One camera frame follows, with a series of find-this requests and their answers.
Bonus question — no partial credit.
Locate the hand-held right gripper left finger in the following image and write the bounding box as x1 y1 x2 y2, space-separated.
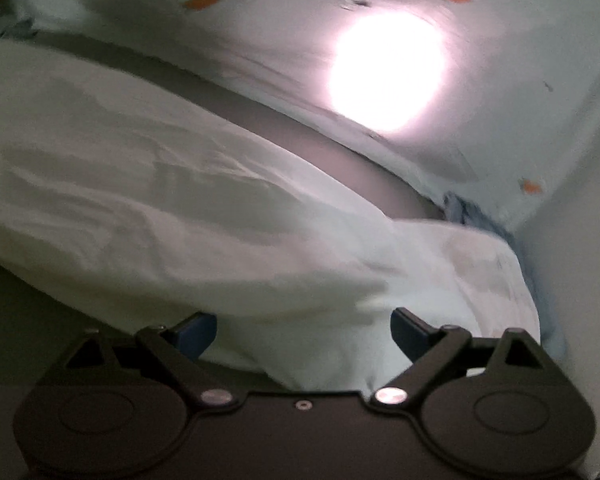
62 311 236 408

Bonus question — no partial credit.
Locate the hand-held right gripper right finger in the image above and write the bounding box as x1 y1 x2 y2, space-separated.
372 307 562 407

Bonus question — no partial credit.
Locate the white garment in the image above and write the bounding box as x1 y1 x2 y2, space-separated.
0 40 542 397

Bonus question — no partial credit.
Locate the carrot print bed sheet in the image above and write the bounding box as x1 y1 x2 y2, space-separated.
0 0 600 222

